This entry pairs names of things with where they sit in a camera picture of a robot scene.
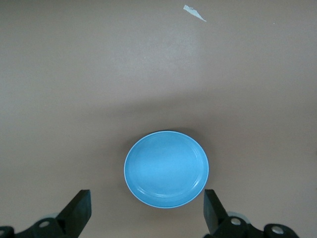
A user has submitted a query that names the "blue plate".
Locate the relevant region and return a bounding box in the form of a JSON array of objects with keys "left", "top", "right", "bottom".
[{"left": 123, "top": 131, "right": 210, "bottom": 209}]

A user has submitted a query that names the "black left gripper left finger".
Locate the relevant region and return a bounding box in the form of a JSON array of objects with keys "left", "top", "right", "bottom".
[{"left": 0, "top": 189, "right": 93, "bottom": 238}]

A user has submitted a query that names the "white paper scrap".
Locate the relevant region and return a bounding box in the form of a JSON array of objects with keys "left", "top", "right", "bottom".
[{"left": 183, "top": 4, "right": 208, "bottom": 22}]

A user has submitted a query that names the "brown table cover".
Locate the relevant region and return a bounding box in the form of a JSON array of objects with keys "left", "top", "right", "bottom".
[{"left": 0, "top": 0, "right": 317, "bottom": 238}]

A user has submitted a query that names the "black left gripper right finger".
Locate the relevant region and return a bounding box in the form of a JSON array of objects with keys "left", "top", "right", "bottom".
[{"left": 203, "top": 189, "right": 301, "bottom": 238}]

